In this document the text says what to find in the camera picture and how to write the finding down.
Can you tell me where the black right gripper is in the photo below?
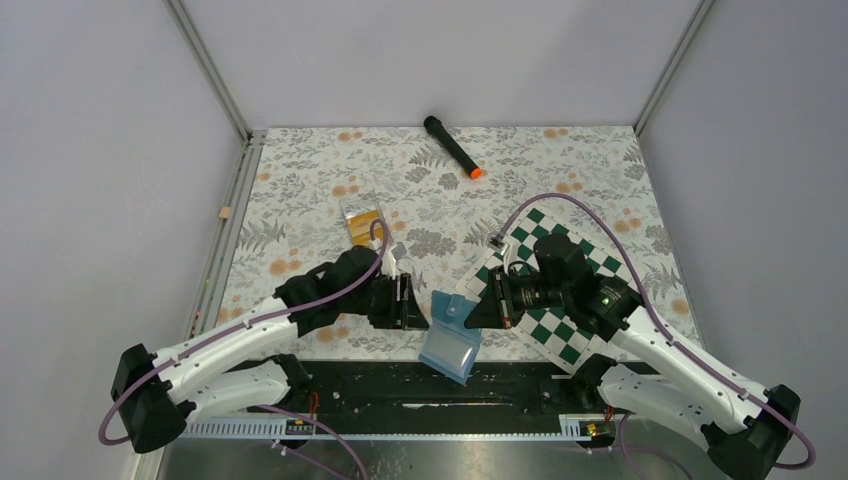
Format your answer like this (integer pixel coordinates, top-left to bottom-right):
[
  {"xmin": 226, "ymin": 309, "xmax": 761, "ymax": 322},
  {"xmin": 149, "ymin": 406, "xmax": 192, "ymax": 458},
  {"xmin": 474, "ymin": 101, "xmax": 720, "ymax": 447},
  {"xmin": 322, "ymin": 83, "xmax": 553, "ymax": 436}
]
[{"xmin": 465, "ymin": 263, "xmax": 571, "ymax": 329}]

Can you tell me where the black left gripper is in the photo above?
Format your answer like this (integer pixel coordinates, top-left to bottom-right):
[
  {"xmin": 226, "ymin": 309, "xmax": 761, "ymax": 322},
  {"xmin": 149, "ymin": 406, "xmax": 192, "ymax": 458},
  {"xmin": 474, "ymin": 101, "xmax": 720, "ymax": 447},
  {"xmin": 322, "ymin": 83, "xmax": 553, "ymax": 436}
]
[{"xmin": 342, "ymin": 272, "xmax": 429, "ymax": 330}]

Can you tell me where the floral tablecloth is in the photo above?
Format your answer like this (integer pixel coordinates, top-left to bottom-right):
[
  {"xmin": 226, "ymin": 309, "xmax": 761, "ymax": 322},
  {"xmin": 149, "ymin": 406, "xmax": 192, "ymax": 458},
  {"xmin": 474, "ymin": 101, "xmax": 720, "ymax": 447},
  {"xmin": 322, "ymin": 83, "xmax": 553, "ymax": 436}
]
[{"xmin": 218, "ymin": 126, "xmax": 700, "ymax": 340}]

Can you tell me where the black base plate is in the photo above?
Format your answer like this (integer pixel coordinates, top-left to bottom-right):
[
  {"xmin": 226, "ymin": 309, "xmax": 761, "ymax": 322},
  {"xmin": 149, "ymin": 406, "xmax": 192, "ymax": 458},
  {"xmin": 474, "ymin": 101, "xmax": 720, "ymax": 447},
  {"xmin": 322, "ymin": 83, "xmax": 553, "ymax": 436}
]
[{"xmin": 246, "ymin": 360, "xmax": 639, "ymax": 425}]

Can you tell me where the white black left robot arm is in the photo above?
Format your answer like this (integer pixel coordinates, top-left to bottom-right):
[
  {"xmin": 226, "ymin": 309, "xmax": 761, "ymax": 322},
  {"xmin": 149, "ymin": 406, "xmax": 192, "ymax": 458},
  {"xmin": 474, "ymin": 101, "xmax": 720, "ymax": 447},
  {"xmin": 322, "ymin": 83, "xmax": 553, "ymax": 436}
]
[{"xmin": 107, "ymin": 246, "xmax": 429, "ymax": 454}]

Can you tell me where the black marker orange tip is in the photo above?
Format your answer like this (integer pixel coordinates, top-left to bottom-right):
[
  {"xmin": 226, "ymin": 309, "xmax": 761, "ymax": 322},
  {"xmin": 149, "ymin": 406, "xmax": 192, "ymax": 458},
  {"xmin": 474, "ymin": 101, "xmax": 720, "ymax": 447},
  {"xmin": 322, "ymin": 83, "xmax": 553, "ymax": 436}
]
[{"xmin": 423, "ymin": 115, "xmax": 483, "ymax": 180}]

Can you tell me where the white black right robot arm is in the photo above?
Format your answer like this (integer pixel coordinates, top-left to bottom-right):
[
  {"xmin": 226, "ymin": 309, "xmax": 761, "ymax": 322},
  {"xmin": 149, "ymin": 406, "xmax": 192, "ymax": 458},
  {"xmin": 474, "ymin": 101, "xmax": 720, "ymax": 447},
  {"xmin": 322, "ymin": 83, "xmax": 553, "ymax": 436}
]
[{"xmin": 465, "ymin": 233, "xmax": 800, "ymax": 479}]

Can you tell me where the blue card holder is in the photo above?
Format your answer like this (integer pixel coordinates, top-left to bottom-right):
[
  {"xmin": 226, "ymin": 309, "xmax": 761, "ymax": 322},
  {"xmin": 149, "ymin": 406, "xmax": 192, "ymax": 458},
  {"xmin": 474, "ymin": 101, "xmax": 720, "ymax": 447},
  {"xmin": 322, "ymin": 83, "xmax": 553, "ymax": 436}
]
[{"xmin": 418, "ymin": 290, "xmax": 482, "ymax": 385}]

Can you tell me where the slotted cable duct rail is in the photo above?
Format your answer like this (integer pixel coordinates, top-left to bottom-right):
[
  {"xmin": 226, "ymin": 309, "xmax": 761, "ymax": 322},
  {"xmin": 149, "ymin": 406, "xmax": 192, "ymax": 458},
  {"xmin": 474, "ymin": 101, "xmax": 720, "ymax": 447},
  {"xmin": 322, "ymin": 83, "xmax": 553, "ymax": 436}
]
[{"xmin": 198, "ymin": 413, "xmax": 614, "ymax": 443}]

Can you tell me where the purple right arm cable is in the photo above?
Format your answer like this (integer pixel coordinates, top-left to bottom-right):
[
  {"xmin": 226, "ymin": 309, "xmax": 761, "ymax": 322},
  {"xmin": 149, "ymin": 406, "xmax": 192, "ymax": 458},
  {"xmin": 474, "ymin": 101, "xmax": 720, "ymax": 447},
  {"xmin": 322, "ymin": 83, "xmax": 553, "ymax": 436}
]
[{"xmin": 490, "ymin": 192, "xmax": 817, "ymax": 472}]

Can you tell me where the green white checkered board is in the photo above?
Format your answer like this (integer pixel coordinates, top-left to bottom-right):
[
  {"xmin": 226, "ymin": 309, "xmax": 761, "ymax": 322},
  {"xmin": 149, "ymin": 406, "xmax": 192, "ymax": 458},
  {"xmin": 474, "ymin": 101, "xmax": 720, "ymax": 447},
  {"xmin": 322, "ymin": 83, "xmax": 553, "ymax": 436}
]
[{"xmin": 456, "ymin": 206, "xmax": 636, "ymax": 373}]

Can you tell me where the clear box with orange cards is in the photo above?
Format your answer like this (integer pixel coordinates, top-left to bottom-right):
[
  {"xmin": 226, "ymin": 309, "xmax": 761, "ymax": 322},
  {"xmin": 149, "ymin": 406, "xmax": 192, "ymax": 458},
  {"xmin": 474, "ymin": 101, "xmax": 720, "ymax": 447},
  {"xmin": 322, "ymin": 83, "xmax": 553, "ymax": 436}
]
[{"xmin": 339, "ymin": 191, "xmax": 396, "ymax": 252}]

